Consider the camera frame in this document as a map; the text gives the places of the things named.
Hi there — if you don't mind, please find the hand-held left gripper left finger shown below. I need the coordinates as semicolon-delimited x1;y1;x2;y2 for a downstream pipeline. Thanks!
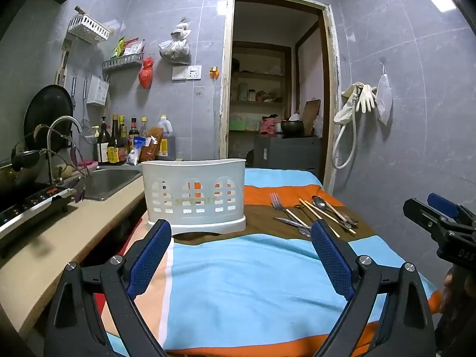
44;219;173;357

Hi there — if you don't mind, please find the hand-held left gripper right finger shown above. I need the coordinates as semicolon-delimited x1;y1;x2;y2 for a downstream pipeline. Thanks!
310;219;436;357

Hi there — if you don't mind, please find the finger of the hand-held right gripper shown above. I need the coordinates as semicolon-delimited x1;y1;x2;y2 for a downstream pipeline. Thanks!
427;192;476;227
403;198;452;237

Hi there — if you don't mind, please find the metal spoon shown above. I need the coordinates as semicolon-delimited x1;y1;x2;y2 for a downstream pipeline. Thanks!
311;195;359;226
294;203;353;230

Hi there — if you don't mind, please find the slim metal utensil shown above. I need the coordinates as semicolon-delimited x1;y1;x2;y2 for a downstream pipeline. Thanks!
274;217;311;231

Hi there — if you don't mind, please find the metal fork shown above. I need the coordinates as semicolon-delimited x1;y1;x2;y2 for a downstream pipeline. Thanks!
270;192;312;238

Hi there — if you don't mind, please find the white plastic utensil basket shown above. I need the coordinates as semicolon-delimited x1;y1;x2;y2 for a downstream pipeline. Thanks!
141;159;247;236

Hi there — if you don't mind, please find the person's right hand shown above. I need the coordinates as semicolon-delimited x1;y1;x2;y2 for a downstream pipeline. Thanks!
442;268;459;315

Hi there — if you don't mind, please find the striped blanket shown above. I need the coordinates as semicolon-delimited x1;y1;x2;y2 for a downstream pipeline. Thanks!
100;167;443;357

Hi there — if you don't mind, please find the beige kitchen counter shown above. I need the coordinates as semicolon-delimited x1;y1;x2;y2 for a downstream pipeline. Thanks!
0;184;149;339

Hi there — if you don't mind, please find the blue white packet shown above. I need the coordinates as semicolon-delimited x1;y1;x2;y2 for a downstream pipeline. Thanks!
126;136;148;166

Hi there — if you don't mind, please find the brown packet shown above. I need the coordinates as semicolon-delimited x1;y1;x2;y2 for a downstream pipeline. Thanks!
143;126;165;162

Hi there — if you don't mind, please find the dark grey cabinet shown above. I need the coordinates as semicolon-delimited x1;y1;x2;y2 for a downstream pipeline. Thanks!
254;135;323;177

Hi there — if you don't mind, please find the translucent plastic bag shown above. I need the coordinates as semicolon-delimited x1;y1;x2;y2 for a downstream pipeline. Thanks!
375;74;393;125

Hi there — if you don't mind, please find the row of dark sauce bottles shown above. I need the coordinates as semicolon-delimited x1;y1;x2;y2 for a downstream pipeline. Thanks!
92;115;149;166

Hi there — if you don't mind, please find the cream rubber glove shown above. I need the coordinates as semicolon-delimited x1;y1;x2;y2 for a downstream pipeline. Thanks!
333;82;363;123
355;84;378;114

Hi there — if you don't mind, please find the black induction cooker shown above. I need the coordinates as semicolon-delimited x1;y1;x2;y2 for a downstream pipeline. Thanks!
0;182;77;257

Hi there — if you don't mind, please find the clear oil jug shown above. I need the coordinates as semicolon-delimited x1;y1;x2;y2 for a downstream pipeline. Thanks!
156;115;176;159

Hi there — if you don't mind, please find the black bowl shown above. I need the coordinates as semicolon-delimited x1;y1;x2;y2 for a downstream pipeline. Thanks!
280;119;305;137

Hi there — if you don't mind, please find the wooden cutting board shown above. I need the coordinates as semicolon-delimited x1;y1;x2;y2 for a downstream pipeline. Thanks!
301;98;321;137

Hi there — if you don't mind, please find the pink cloth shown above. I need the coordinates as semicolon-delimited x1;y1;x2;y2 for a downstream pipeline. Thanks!
259;117;282;134

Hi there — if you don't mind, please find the curved steel faucet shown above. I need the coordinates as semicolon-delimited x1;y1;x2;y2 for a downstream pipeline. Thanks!
46;116;84;187

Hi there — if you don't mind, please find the black wok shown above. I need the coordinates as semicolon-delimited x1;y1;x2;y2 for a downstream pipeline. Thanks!
23;85;74;153

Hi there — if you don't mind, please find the red plastic bag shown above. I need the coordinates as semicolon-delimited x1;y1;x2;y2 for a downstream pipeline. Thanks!
138;57;154;89

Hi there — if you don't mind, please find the wooden shelf unit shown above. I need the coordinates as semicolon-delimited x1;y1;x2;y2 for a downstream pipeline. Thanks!
228;43;292;134

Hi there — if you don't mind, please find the red seasoning packet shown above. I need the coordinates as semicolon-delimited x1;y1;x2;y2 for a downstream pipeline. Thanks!
124;38;145;57

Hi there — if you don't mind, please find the wooden spatula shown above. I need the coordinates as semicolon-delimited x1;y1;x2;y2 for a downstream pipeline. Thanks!
55;39;72;86

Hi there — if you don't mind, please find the white hose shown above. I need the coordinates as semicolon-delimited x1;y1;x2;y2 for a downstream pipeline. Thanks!
331;89;363;170

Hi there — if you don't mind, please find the wire strainer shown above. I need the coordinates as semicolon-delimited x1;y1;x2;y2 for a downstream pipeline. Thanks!
80;78;98;145

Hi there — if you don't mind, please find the steel pot with black handle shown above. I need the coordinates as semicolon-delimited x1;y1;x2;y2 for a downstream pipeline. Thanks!
0;149;51;194

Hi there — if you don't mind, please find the white wall socket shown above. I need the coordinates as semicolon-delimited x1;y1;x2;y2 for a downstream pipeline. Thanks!
172;65;202;81

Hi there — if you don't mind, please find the wooden door frame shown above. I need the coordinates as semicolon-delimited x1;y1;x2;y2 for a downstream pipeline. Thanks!
219;0;341;194

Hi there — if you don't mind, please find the grey wall rack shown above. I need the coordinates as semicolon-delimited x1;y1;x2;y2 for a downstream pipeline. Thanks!
103;53;144;71

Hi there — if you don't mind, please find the white wall basket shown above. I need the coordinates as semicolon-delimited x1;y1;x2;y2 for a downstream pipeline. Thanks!
68;14;111;43

